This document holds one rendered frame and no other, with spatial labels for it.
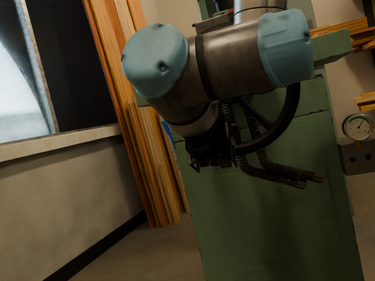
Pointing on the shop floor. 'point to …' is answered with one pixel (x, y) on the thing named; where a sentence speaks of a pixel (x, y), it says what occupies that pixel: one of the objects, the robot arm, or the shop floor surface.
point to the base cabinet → (275, 212)
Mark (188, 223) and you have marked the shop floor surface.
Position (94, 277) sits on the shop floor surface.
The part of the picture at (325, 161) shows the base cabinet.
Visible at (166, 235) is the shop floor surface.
